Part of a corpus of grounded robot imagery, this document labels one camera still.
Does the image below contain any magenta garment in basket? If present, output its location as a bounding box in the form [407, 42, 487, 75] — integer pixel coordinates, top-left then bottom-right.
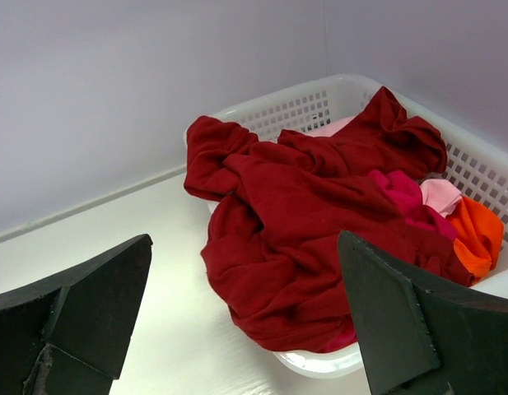
[311, 170, 457, 352]

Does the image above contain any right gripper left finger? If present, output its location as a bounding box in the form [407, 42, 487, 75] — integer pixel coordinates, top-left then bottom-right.
[0, 235, 152, 394]

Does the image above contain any dark red t shirt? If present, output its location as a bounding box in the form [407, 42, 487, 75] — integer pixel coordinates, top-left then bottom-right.
[184, 88, 473, 352]

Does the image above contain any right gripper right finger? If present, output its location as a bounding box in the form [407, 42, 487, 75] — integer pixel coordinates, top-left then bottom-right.
[338, 231, 508, 394]

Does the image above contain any pink garment in basket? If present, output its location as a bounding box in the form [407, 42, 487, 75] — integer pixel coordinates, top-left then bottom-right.
[309, 117, 462, 217]

